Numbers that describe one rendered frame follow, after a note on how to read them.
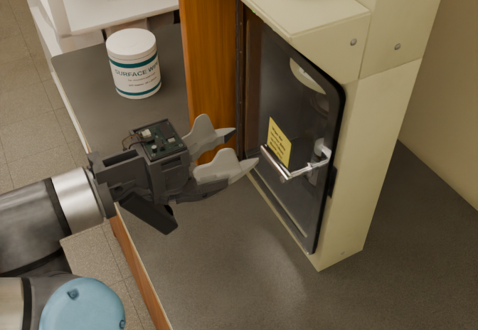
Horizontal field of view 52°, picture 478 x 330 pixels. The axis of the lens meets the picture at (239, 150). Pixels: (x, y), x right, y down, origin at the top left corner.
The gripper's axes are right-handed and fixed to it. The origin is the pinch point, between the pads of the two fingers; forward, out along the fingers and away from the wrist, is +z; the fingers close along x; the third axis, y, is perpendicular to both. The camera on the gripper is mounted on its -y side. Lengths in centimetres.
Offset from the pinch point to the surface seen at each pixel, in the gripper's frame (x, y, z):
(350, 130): -4.7, 0.9, 15.6
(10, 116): 200, -131, -38
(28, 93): 217, -131, -25
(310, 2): 0.4, 19.9, 9.9
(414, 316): -20.8, -37.2, 25.6
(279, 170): 2.1, -10.4, 8.7
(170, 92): 62, -37, 11
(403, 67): -4.7, 9.4, 23.0
